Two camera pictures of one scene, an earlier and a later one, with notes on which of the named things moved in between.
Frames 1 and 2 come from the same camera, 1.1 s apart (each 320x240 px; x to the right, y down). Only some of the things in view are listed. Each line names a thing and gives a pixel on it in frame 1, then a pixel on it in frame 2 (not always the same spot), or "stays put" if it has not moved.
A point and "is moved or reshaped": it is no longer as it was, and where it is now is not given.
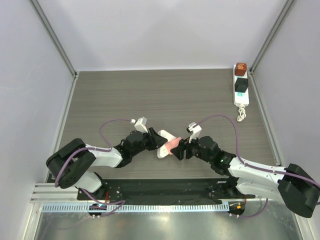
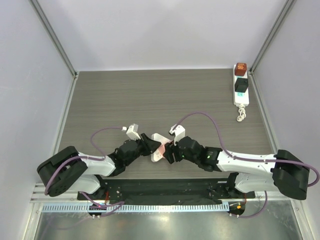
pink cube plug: (173, 143) is moved or reshaped
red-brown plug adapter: (240, 69) stays put
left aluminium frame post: (74, 72) stays put
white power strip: (240, 98) stays put
